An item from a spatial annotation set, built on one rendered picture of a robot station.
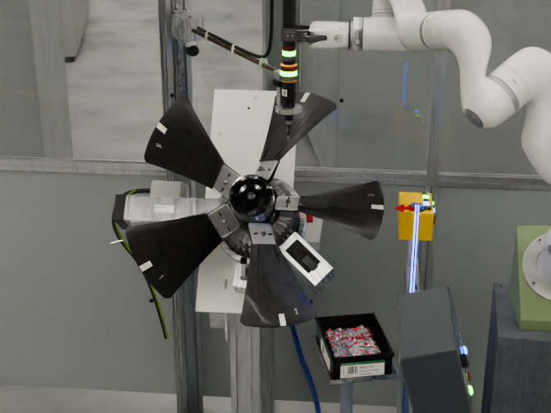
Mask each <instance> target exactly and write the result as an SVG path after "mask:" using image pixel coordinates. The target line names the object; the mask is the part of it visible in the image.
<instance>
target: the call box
mask: <svg viewBox="0 0 551 413"><path fill-rule="evenodd" d="M428 194H429V202H430V205H429V206H431V210H426V209H425V205H423V197H422V193H405V192H400V193H399V194H398V205H399V206H400V205H403V204H404V206H405V207H409V206H410V205H411V204H412V203H415V202H416V203H421V204H422V205H423V210H421V211H419V218H418V231H417V240H422V241H431V240H432V234H433V222H434V210H433V202H432V196H431V193H428ZM414 217H415V211H409V210H404V211H403V212H401V211H399V210H398V239H403V240H413V230H414Z"/></svg>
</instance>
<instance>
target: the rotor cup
mask: <svg viewBox="0 0 551 413"><path fill-rule="evenodd" d="M249 192H254V194H255V197H254V198H253V199H249V198H248V197H247V194H248V193H249ZM273 197H275V201H274V198H273ZM277 197H279V196H278V194H277V192H276V191H275V190H274V189H273V188H272V186H271V185H270V183H269V182H268V181H267V180H266V179H264V178H263V177H261V176H260V175H244V176H241V177H240V178H238V179H237V180H236V181H235V182H234V183H233V184H232V186H231V188H230V192H229V201H230V203H229V206H230V209H231V210H232V208H233V210H234V211H233V210H232V211H233V213H234V215H235V217H236V219H237V220H238V222H239V224H240V225H241V226H240V227H239V229H241V230H243V231H244V232H247V233H248V227H247V223H263V224H270V225H271V227H273V226H274V225H275V224H276V222H277V220H278V219H279V218H280V213H281V211H275V205H276V199H277ZM231 207H232V208H231ZM257 216H258V219H259V220H256V217H257Z"/></svg>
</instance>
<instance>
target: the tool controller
mask: <svg viewBox="0 0 551 413"><path fill-rule="evenodd" d="M398 303H399V304H398V320H399V349H400V362H399V364H400V365H401V367H402V371H403V381H404V382H405V383H406V386H407V390H408V396H409V399H410V402H411V406H412V412H413V413H473V410H472V404H471V398H470V397H469V392H468V388H467V377H466V373H465V370H466V368H467V367H468V366H469V365H468V360H467V354H465V353H463V351H462V352H461V349H462V340H461V335H460V331H459V328H458V321H457V317H456V313H455V309H454V305H453V299H452V295H451V292H450V289H449V287H448V286H445V287H440V288H433V289H427V290H423V291H418V292H414V293H405V294H401V295H399V297H398ZM460 346H461V347H460ZM464 368H465V370H464ZM466 371H467V370H466Z"/></svg>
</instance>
